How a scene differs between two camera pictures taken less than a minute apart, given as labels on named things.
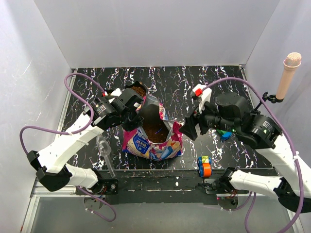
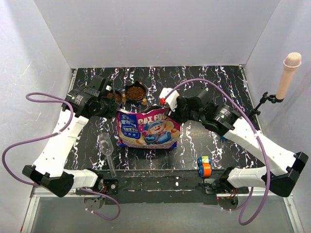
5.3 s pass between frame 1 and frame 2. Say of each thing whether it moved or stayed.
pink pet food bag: moved
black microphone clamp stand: stayed
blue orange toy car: stayed
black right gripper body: moved
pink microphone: stayed
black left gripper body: moved
